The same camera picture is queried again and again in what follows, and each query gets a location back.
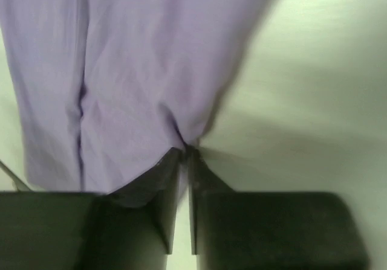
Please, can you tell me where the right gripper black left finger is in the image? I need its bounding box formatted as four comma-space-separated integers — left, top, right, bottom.
1, 149, 181, 269

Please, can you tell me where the purple t shirt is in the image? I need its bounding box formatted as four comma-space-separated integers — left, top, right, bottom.
1, 0, 272, 207

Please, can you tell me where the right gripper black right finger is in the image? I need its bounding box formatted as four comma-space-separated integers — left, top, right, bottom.
187, 148, 369, 269

